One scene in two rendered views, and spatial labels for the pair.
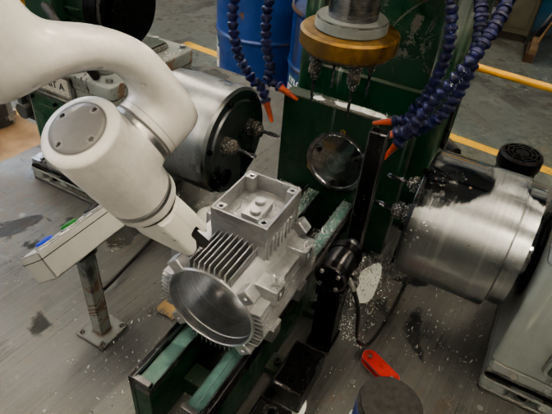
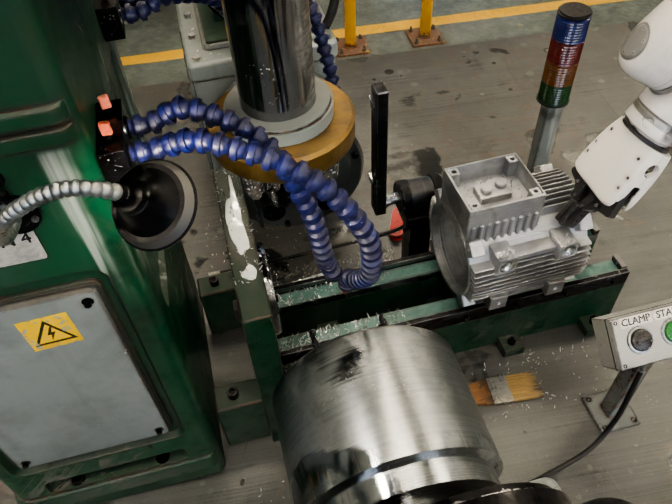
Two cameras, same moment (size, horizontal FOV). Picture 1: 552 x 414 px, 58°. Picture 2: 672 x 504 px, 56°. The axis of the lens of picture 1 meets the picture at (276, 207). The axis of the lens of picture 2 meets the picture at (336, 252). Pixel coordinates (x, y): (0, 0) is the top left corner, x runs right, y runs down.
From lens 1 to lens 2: 132 cm
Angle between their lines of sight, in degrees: 81
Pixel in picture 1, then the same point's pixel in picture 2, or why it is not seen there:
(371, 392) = (580, 14)
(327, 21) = (329, 102)
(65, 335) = (652, 432)
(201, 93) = (411, 363)
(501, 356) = not seen: hidden behind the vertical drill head
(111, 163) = not seen: outside the picture
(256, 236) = (518, 169)
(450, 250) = not seen: hidden behind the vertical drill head
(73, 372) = (653, 385)
